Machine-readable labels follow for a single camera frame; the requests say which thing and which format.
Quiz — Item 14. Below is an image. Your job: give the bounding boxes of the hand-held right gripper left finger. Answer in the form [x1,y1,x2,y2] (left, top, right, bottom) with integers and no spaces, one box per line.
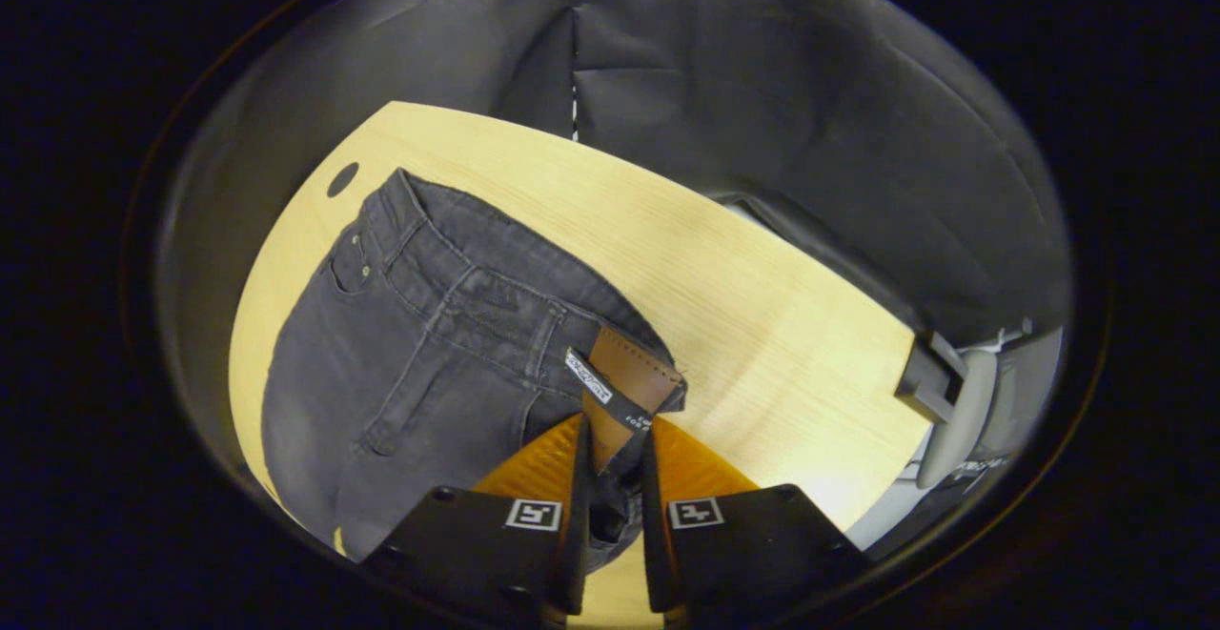
[360,411,597,629]

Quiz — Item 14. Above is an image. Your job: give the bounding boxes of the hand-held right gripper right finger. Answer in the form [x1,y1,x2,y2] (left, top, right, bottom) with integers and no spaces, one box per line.
[640,416,870,618]

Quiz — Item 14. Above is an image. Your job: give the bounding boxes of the dark grey jeans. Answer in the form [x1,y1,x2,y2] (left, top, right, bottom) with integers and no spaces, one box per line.
[260,168,689,569]

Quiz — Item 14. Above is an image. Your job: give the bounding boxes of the grey chair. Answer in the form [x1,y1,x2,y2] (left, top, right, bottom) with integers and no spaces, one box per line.
[915,320,1064,493]

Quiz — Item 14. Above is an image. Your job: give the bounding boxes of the black backdrop cloth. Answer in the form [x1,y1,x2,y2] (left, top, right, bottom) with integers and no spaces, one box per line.
[157,0,1073,517]

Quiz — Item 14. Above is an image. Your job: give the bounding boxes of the black bracket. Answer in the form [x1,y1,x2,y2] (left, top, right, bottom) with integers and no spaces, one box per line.
[894,330,966,424]

